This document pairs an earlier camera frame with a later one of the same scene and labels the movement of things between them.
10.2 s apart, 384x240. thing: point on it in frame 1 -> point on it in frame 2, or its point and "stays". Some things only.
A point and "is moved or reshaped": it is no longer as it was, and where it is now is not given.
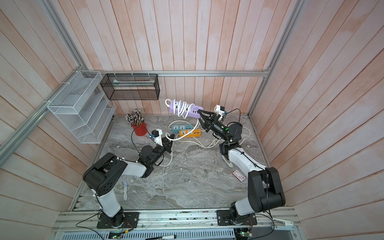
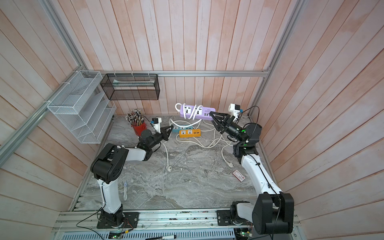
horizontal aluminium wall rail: (155, 73) stays
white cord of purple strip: (181, 109) -> (199, 120)
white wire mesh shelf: (84, 109) stays
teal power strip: (176, 128) stays
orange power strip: (195, 133) stays
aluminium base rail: (199, 221) stays
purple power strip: (185, 109) is moved or reshaped
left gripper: (167, 143) -> (166, 133)
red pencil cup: (140, 130) stays
